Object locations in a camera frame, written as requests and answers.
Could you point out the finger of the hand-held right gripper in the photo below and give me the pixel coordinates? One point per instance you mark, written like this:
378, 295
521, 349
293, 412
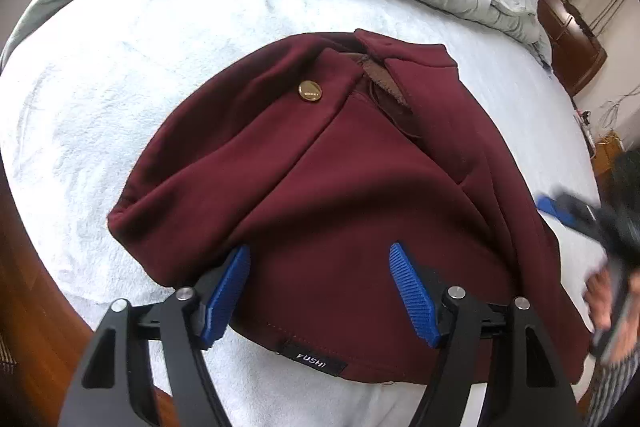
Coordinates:
557, 207

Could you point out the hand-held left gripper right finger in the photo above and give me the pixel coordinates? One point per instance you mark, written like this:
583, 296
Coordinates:
415, 297

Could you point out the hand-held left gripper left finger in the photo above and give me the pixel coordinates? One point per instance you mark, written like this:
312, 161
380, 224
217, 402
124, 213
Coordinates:
227, 297

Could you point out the maroon pants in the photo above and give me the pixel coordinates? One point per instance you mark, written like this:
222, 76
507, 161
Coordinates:
350, 182

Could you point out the person's right hand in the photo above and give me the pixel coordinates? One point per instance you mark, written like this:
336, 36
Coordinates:
600, 297

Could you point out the wooden headboard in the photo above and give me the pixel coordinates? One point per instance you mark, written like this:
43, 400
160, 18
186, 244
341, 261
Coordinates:
575, 52

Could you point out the person's striped clothing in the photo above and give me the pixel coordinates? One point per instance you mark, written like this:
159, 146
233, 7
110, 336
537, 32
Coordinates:
612, 397

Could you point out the white fleece bed sheet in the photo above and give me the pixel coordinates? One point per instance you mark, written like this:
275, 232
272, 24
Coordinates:
100, 107

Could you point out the wooden bed frame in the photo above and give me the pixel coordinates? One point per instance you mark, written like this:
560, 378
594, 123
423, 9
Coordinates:
30, 297

